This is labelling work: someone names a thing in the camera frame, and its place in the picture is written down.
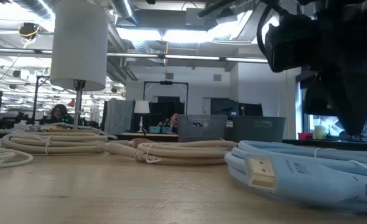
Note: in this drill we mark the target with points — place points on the pale green cup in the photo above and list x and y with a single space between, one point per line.
319 132

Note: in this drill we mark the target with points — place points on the grey wall vent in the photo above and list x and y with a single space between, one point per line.
169 76
217 77

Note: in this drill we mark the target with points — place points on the small white table lamp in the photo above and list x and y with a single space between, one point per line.
142 106

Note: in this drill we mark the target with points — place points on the black tripod stand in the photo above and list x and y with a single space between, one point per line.
35 93

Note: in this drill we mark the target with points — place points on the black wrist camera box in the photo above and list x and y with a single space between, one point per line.
289 43

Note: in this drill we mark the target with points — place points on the grey fabric panel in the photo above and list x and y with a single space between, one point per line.
118 116

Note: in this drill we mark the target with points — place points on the small red box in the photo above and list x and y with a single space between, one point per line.
304 136

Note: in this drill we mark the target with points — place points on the small teal box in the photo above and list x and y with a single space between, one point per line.
155 129
167 129

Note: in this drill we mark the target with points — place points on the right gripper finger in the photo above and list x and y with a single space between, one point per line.
317 99
354 102

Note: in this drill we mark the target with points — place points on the black table edge frame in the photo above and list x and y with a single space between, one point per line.
326 145

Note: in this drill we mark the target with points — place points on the silver metal air duct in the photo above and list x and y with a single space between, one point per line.
249 28

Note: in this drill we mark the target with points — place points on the long ceiling light bar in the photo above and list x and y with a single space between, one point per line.
189 57

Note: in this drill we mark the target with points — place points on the person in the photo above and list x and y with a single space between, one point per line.
59 112
173 119

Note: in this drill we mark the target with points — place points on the grey plastic crate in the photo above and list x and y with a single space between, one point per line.
202 130

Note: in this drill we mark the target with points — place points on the black metal frame rig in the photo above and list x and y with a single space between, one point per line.
165 82

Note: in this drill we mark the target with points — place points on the white cylindrical shade lamp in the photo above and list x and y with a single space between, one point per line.
77 46

